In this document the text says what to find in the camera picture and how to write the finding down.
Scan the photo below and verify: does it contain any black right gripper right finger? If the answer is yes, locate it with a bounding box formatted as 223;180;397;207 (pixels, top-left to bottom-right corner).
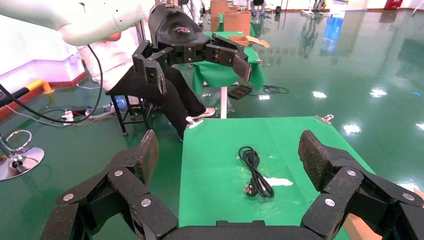
298;129;424;240

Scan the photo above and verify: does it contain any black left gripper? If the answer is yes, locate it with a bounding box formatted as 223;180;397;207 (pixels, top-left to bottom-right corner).
131;3;253;96

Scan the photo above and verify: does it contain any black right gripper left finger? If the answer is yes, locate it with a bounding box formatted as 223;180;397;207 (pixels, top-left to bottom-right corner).
41;129;180;240

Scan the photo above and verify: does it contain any black power cable with plug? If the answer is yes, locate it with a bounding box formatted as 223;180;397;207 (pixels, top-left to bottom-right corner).
237;146;275;199

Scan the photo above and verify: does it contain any small open cardboard box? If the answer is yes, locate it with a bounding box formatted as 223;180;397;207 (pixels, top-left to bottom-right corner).
228;34;271;49

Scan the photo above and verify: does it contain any tall brown cardboard box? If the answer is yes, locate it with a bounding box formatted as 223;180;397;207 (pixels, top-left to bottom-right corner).
210;0;229;32

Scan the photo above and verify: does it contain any large brown cardboard box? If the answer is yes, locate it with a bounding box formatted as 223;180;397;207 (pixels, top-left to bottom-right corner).
223;10;252;37

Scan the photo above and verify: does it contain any clear plastic bag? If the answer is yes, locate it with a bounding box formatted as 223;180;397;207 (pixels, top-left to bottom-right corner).
199;92;233;114

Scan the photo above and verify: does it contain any white background table leg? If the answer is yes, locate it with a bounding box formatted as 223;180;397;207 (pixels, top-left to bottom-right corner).
219;86;228;119

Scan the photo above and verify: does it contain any black foot pedal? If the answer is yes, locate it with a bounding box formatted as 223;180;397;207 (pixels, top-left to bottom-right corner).
227;85;253;101

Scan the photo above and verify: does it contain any seated person white shirt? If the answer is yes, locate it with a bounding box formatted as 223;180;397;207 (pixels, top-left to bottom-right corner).
76;19;216;142

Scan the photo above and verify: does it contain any black metal stool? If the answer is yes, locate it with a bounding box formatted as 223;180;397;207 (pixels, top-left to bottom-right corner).
105;90;155;138

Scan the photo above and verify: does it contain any white power strip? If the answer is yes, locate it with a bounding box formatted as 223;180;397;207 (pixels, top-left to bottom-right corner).
62;110;75;126

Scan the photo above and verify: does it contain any chrome round stool base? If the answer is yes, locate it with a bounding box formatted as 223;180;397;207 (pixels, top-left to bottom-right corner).
0;129;46;182

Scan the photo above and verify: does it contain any yellow black floor barrier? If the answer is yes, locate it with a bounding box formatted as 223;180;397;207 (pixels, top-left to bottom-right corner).
0;79;55;108

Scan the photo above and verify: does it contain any black coiled floor cable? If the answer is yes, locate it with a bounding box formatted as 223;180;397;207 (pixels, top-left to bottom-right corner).
248;85;290;97

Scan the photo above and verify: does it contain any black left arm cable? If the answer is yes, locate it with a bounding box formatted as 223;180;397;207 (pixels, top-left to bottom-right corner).
0;44;104;125

